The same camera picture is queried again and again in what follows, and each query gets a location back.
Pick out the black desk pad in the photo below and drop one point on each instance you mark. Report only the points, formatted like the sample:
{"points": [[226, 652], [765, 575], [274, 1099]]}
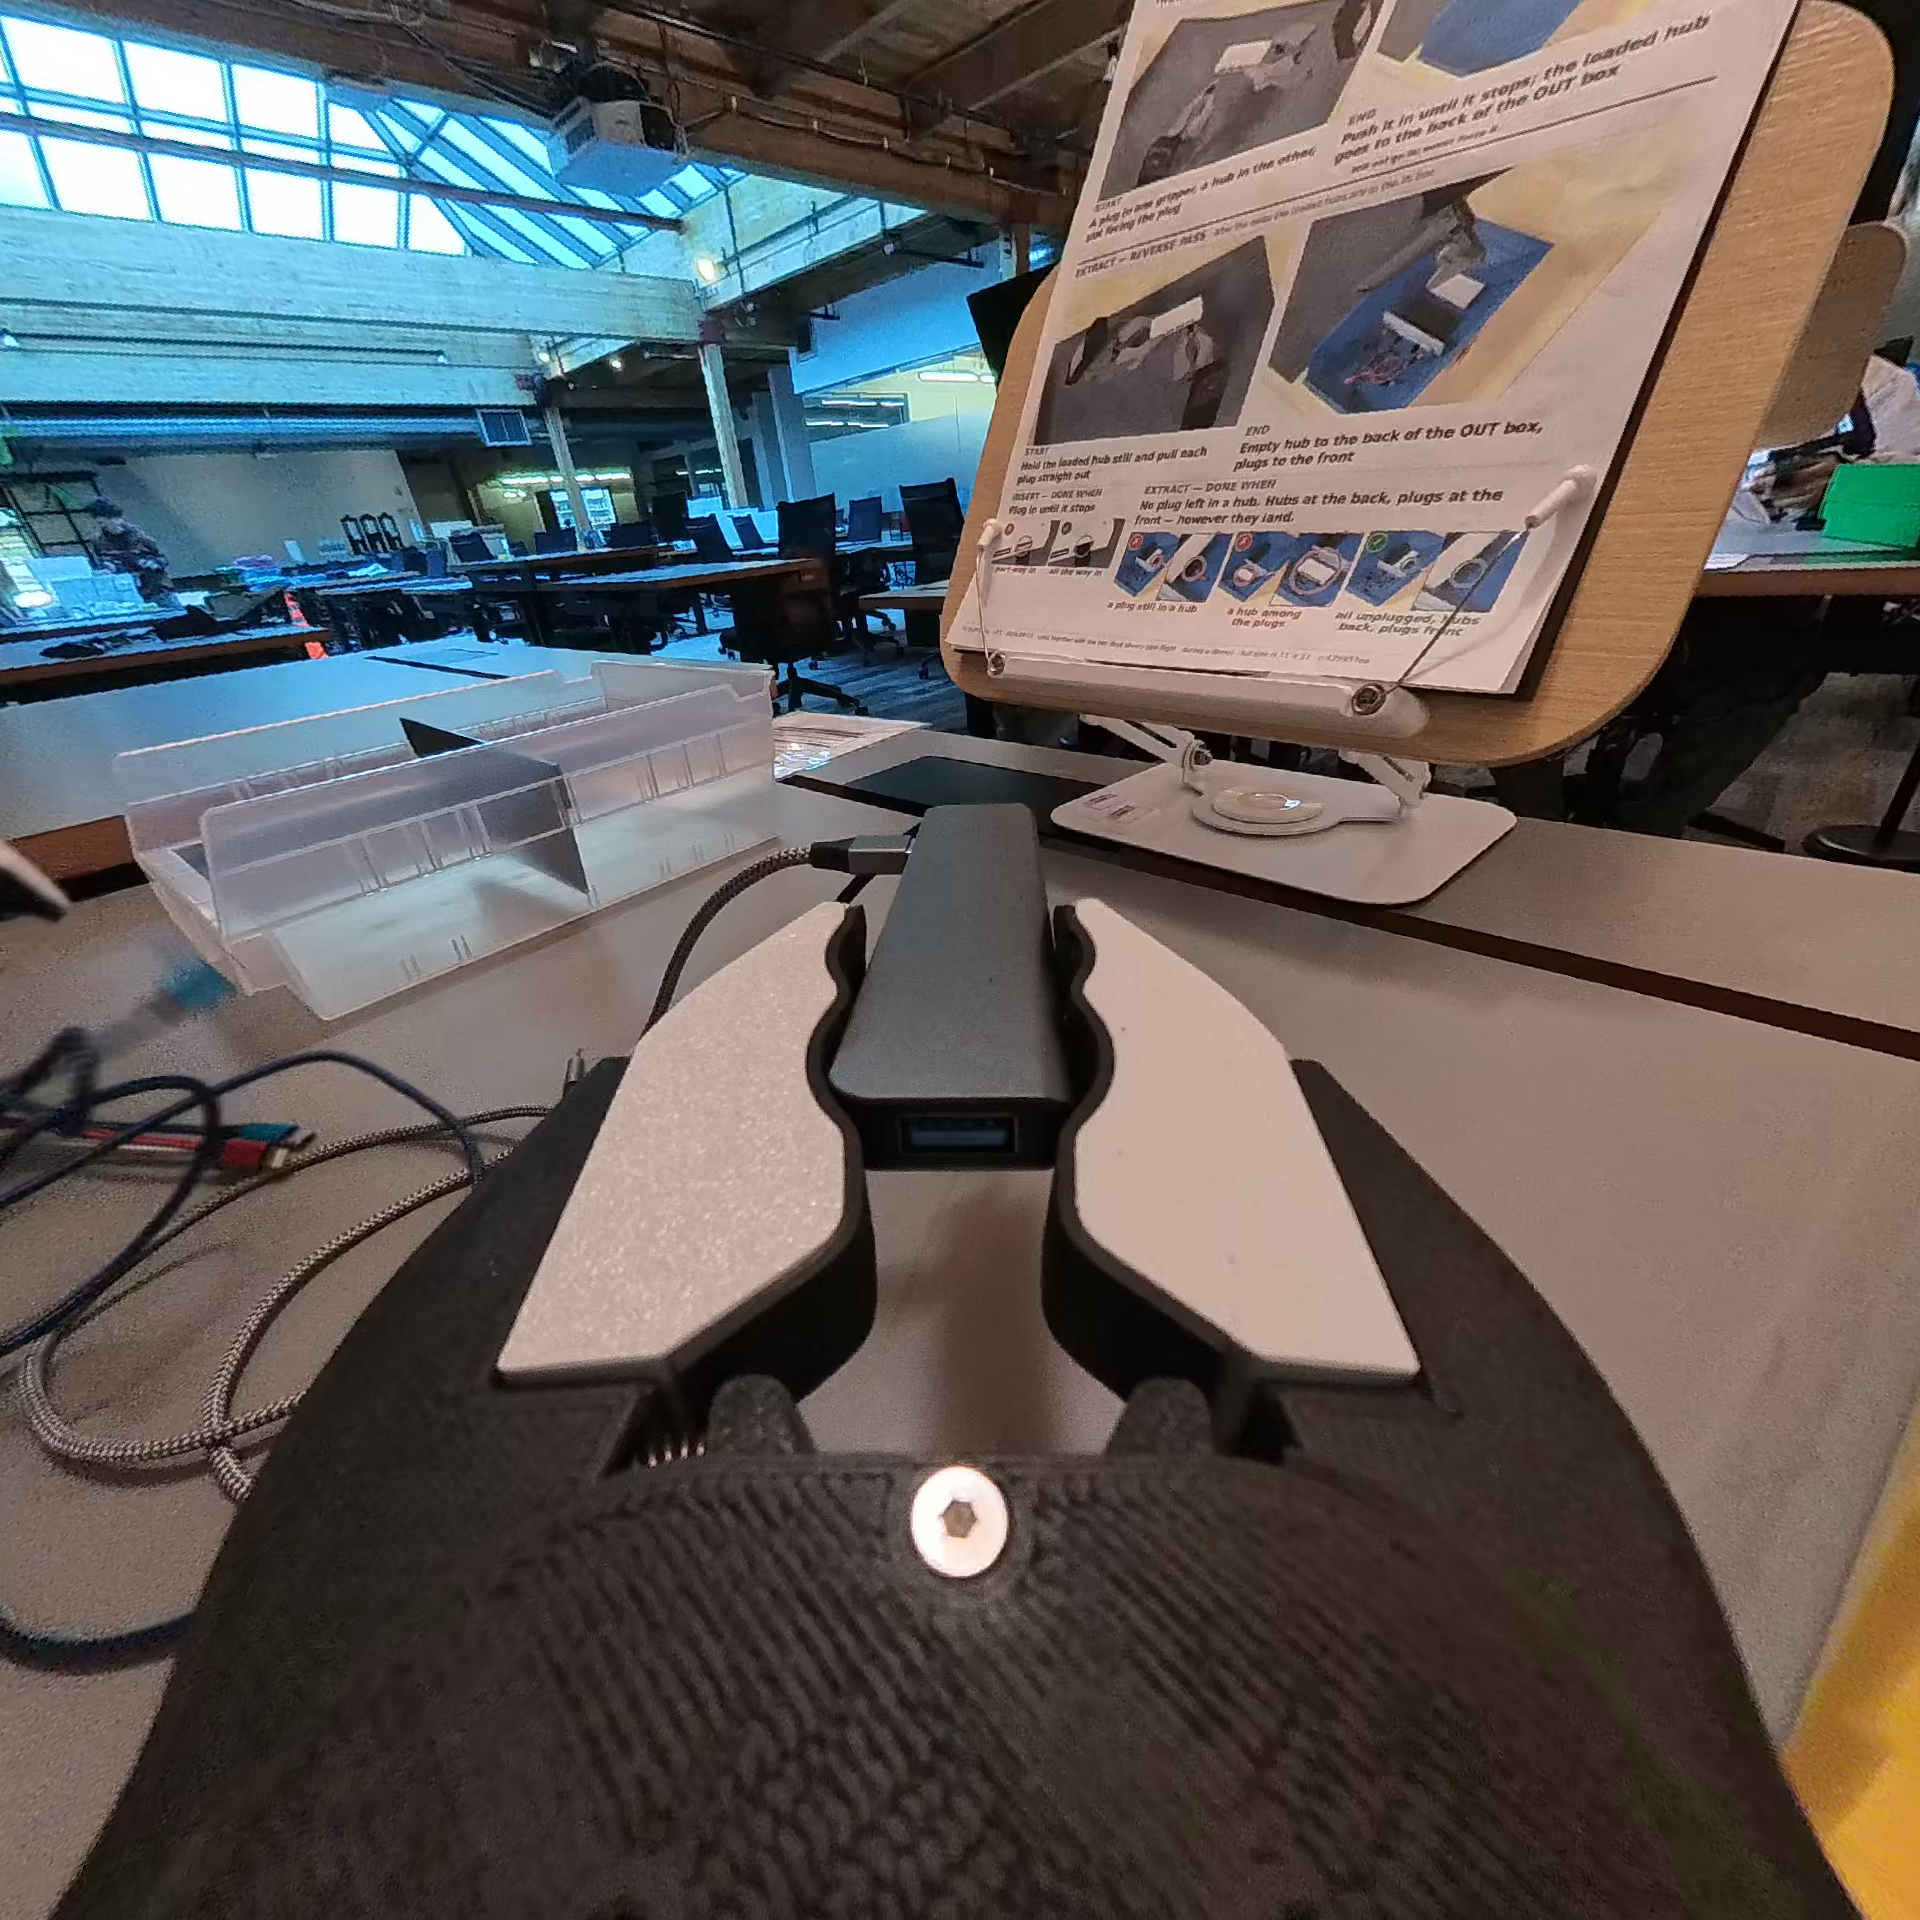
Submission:
{"points": [[961, 783]]}

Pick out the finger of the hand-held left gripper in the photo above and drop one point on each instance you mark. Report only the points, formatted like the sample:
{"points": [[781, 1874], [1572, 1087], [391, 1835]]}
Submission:
{"points": [[22, 877]]}

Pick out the rows of office desks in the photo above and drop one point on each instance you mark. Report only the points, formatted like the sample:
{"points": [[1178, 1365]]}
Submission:
{"points": [[646, 576]]}

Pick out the yellow plastic bin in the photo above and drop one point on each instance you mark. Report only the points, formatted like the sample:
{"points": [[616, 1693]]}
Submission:
{"points": [[1877, 1769]]}

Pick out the grey desk with wood edge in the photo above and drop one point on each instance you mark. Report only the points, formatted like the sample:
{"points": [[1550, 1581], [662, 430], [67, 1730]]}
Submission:
{"points": [[226, 704], [1801, 571]]}

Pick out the black usb adapter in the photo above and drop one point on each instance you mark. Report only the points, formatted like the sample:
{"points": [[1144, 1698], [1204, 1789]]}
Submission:
{"points": [[961, 960]]}

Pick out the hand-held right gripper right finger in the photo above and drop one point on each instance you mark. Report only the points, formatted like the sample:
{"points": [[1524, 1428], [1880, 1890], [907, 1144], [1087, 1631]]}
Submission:
{"points": [[1214, 1200]]}

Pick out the wooden display board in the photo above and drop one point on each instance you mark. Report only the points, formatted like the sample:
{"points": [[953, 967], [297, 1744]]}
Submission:
{"points": [[1725, 449]]}

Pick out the clear plastic bin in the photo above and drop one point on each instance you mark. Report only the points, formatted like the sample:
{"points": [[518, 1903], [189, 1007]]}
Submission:
{"points": [[449, 932]]}

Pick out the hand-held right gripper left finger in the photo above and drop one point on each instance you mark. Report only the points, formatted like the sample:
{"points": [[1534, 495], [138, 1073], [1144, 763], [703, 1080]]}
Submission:
{"points": [[691, 1200]]}

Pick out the plain wooden board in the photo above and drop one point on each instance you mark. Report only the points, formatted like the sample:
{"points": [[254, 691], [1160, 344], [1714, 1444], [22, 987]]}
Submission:
{"points": [[1831, 346]]}

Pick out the white laminated checklist sheet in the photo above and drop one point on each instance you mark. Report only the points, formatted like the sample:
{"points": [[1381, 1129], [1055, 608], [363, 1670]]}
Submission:
{"points": [[839, 746]]}

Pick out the green plastic bin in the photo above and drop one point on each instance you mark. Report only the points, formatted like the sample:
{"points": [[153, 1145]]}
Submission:
{"points": [[1877, 503]]}

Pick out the black divider panel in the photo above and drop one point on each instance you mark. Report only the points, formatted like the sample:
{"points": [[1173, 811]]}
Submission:
{"points": [[442, 738]]}

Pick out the white rounded base plate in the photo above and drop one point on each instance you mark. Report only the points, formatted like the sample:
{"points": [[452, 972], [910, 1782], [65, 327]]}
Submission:
{"points": [[1426, 856]]}

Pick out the ceiling projector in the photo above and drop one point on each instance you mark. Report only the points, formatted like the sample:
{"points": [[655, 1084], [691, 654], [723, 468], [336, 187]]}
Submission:
{"points": [[616, 143]]}

